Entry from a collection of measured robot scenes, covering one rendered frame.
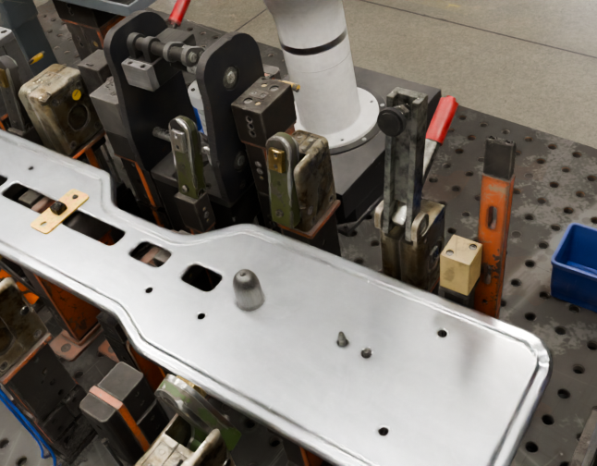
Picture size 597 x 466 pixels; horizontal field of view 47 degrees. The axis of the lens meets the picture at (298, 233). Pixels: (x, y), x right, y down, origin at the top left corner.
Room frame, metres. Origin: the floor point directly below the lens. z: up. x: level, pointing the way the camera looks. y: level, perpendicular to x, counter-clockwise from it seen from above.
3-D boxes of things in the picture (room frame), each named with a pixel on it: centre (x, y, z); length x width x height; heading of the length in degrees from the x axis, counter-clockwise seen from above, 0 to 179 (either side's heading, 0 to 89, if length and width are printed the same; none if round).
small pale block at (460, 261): (0.47, -0.17, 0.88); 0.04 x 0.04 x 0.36; 48
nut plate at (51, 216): (0.74, 0.32, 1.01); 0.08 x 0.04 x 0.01; 138
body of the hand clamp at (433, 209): (0.55, -0.13, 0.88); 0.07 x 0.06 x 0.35; 138
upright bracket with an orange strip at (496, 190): (0.48, -0.20, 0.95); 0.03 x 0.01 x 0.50; 48
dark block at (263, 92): (0.75, 0.01, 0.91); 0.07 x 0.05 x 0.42; 138
